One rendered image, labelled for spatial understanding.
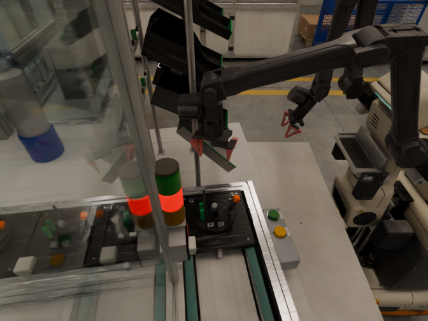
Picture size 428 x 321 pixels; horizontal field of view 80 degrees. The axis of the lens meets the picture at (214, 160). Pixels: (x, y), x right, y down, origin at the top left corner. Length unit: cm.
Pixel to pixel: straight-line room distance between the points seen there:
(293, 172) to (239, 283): 63
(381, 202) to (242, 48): 388
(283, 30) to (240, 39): 71
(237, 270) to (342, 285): 36
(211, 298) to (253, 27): 431
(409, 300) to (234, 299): 121
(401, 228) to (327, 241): 43
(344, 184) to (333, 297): 61
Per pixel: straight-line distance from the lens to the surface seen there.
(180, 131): 95
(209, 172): 125
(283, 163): 134
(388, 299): 182
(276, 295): 85
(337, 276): 105
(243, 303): 87
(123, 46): 36
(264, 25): 475
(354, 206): 134
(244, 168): 128
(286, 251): 91
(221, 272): 90
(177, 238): 58
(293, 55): 68
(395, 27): 75
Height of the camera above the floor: 174
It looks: 42 degrees down
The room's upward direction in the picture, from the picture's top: straight up
